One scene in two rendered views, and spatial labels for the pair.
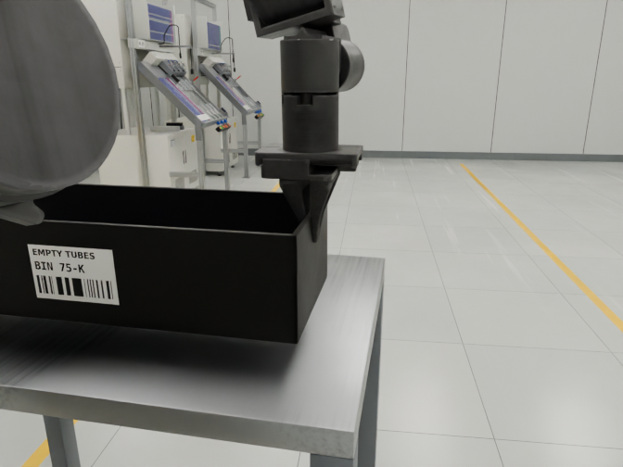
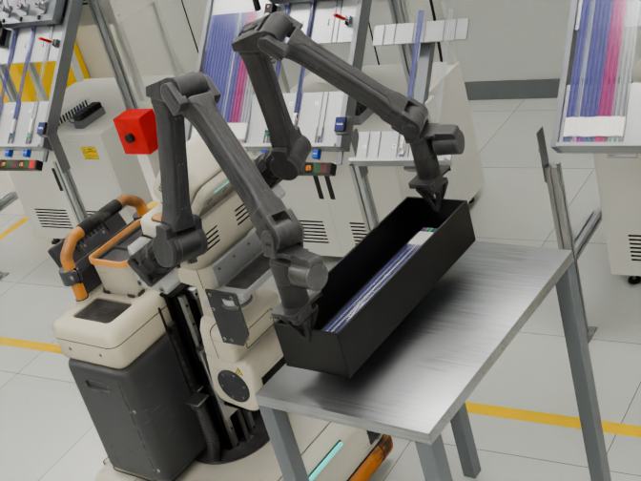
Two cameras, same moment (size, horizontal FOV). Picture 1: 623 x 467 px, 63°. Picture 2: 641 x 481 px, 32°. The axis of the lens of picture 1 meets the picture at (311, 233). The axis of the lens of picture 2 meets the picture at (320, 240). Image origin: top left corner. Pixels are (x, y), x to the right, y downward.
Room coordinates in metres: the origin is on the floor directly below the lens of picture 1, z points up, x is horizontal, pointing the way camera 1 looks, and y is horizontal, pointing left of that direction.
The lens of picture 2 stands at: (1.62, -1.66, 2.15)
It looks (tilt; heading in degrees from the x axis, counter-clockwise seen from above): 27 degrees down; 121
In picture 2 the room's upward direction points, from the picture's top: 16 degrees counter-clockwise
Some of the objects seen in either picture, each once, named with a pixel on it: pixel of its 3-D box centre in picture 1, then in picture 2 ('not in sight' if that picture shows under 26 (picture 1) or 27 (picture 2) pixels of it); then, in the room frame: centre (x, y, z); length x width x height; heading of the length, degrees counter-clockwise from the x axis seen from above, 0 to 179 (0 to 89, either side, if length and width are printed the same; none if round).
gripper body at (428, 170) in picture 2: not in sight; (427, 167); (0.63, 0.55, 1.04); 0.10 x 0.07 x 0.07; 79
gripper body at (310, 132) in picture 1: (310, 130); (293, 293); (0.52, 0.00, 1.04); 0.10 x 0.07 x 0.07; 79
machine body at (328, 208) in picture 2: not in sight; (366, 165); (-0.31, 2.06, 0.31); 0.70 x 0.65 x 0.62; 173
